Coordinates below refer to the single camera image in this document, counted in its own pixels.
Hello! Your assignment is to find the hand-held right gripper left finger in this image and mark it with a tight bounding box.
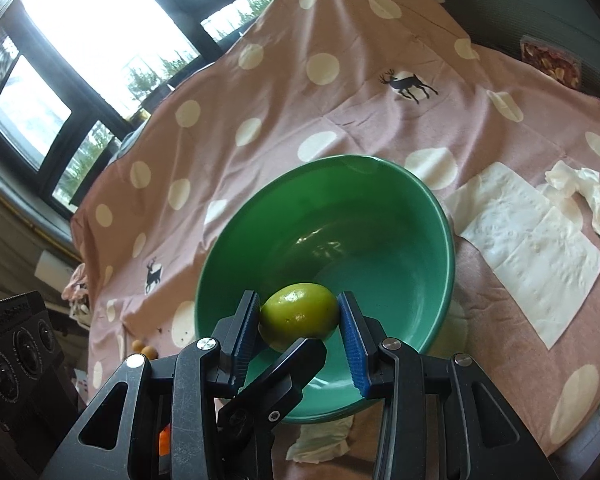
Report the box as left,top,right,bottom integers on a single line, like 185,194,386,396
40,290,261,480

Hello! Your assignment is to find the flat white paper napkin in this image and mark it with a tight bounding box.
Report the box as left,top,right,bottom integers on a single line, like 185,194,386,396
445,162,600,350

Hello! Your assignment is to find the white box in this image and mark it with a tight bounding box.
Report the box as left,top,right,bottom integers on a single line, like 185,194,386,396
35,251,81,286

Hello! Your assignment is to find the clear dried snack packet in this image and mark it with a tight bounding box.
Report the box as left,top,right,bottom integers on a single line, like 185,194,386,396
519,35,582,92

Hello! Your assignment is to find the crumpled white tissue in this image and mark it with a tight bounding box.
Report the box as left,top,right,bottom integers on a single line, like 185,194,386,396
286,414,355,463
544,161,600,243

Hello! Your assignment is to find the green citrus fruit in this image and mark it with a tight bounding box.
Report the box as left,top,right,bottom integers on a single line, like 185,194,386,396
259,283,340,353

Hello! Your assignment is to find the pink patterned cloth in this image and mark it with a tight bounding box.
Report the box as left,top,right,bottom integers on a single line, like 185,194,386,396
62,262,93,331

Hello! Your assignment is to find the dark green sofa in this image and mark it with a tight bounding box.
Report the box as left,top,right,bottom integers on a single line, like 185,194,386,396
430,0,600,106

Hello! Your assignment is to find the black-framed window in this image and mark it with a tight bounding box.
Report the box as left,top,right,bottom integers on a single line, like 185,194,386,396
0,0,301,211

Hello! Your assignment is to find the black device with dials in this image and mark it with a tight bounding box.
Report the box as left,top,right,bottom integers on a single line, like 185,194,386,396
0,292,88,480

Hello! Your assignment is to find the pink polka-dot blanket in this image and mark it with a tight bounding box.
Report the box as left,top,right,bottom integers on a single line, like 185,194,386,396
70,0,600,468

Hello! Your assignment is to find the green bowl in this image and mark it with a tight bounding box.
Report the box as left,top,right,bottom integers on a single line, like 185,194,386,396
194,155,457,422

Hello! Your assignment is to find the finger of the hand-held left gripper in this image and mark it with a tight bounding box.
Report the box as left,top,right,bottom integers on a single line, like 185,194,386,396
216,337,327,442

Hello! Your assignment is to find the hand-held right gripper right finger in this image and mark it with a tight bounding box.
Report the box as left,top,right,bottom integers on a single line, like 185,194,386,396
336,290,561,480

